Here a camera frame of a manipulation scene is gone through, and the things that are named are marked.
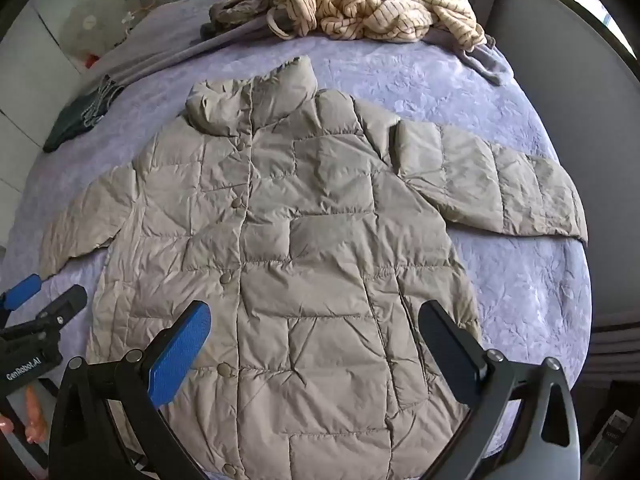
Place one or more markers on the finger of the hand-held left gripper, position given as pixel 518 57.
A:
pixel 67 302
pixel 22 290

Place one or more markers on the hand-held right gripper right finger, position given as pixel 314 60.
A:
pixel 445 350

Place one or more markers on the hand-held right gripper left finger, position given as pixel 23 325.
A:
pixel 180 350

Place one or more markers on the beige puffer jacket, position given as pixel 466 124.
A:
pixel 310 260

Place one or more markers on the person's left hand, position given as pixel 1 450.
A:
pixel 35 412

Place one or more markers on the lavender embossed bed blanket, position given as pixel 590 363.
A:
pixel 500 285

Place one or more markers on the dark teal folded garment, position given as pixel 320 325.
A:
pixel 70 120

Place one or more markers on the white wardrobe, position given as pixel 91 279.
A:
pixel 25 110

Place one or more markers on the small printed box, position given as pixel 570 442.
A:
pixel 607 437

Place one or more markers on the small red object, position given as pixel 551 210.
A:
pixel 90 59

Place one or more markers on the white electric fan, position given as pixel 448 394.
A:
pixel 95 25

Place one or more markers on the brown fleece garment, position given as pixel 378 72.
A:
pixel 235 12

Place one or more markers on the cream striped robe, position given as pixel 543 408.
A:
pixel 380 10

